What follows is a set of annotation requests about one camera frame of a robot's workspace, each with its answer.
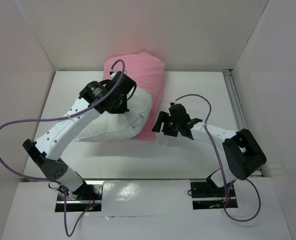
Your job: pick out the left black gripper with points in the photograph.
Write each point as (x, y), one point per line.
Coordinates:
(122, 109)

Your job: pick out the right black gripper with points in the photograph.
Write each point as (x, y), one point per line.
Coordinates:
(166, 124)

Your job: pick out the white pillow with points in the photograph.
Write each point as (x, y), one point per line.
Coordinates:
(121, 126)

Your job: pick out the pink pillowcase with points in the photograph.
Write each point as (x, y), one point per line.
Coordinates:
(148, 73)

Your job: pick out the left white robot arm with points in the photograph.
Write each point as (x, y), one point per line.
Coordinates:
(94, 99)

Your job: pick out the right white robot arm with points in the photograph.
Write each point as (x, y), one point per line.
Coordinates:
(198, 130)

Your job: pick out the aluminium frame rail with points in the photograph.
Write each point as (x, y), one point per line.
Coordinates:
(234, 100)

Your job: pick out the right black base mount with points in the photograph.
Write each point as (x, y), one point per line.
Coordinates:
(206, 196)

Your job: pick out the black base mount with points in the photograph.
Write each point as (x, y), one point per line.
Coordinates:
(91, 199)
(206, 196)

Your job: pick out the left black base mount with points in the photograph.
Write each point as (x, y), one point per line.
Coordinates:
(91, 199)

